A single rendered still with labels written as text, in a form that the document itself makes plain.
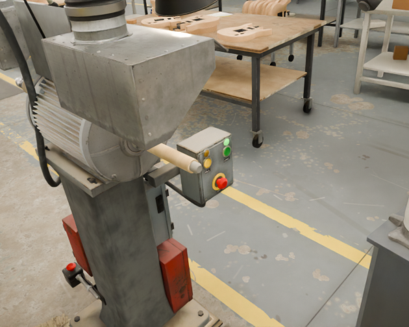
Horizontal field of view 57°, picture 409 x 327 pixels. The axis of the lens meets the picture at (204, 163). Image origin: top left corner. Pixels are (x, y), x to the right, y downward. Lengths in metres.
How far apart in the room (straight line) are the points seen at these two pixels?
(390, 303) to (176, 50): 1.30
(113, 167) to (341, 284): 1.60
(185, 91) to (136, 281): 0.95
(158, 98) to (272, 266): 1.79
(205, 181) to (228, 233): 1.31
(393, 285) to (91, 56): 1.30
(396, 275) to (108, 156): 1.09
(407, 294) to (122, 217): 1.03
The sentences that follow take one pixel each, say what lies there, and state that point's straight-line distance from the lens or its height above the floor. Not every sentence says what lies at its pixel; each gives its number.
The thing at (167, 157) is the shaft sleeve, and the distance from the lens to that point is 0.85.
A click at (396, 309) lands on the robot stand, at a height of 0.44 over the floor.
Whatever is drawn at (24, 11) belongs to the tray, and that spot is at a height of 1.55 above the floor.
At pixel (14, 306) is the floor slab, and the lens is 2.45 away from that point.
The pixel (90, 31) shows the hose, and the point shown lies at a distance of 0.72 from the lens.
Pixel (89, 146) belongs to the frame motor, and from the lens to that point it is 0.92.
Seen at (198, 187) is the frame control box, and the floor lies 0.99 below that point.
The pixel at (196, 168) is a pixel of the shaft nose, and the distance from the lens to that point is 0.80.
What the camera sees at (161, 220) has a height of 0.77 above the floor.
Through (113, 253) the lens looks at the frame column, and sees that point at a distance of 1.32.
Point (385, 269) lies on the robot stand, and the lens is 1.56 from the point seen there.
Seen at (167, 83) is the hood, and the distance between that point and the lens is 0.61.
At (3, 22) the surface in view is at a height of 1.53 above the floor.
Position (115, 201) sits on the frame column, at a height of 0.98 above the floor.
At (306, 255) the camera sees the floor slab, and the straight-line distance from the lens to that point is 2.37.
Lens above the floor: 1.68
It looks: 32 degrees down
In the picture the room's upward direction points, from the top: 5 degrees counter-clockwise
